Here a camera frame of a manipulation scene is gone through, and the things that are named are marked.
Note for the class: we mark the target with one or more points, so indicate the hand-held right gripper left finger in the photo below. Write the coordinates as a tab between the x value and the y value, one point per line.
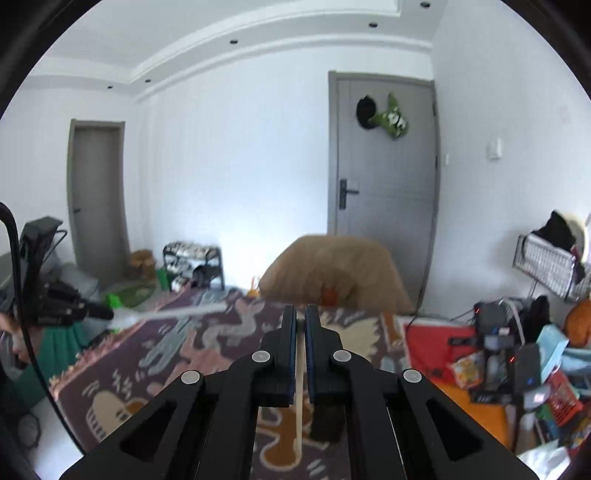
291	360

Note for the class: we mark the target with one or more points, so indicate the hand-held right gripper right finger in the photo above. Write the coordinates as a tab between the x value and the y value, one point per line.
310	360

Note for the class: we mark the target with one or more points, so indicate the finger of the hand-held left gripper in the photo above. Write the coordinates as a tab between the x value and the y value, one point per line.
69	307

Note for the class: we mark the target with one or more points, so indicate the wooden chopstick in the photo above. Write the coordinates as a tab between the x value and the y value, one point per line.
300	415

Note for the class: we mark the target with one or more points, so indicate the white plastic spoon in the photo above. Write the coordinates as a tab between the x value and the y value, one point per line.
184	313

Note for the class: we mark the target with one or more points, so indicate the person's left hand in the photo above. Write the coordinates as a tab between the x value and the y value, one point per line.
11	341

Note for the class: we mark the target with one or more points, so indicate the green cloth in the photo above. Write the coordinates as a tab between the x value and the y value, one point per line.
64	350

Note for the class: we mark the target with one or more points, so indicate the small orange toy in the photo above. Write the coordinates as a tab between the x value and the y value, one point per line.
329	297

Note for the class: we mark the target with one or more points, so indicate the green floor mat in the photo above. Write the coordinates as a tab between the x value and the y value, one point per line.
134	295

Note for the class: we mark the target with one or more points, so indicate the plain grey door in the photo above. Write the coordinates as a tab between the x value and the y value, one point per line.
99	198

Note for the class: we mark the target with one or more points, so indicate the wicker basket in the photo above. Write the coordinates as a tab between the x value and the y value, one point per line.
143	265

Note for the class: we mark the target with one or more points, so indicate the tan upholstered chair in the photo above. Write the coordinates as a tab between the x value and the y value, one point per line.
332	267

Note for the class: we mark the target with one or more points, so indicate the printed blanket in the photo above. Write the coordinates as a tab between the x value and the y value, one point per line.
194	350

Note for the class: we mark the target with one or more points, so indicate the green bag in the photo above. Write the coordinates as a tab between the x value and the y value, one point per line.
164	279

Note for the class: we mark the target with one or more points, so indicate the red cloth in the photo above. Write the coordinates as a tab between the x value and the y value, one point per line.
429	350

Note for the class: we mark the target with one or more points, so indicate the black shoe rack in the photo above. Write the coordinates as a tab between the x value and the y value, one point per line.
194	265

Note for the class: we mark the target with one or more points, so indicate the yellow snack packet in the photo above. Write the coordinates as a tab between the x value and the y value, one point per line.
466	369

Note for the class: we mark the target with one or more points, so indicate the grey door with hooks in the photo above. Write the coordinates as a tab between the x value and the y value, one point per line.
388	221

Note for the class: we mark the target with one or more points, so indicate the black electronic device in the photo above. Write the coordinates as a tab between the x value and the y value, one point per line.
526	374
491	321

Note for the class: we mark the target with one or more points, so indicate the black pouch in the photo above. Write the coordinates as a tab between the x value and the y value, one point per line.
539	318

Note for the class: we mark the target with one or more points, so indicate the light blue box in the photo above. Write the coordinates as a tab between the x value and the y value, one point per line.
554	346

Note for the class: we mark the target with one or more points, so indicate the black hat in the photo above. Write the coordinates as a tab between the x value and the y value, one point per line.
366	113

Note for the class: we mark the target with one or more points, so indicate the green plush toy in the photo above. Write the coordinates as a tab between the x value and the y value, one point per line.
392	120

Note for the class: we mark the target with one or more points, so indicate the white plastic bag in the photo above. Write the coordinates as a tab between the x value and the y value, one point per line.
545	464

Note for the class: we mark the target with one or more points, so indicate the red plastic basket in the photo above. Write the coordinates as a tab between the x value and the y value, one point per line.
565	394

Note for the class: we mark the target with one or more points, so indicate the orange plush toy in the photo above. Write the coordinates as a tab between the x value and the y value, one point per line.
579	325

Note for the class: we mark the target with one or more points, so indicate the black cloth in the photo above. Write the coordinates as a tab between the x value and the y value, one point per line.
556	230

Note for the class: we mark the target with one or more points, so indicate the cream hat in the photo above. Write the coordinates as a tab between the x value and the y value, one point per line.
581	235

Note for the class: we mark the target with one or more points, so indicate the white light switch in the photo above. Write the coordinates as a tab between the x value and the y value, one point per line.
495	148

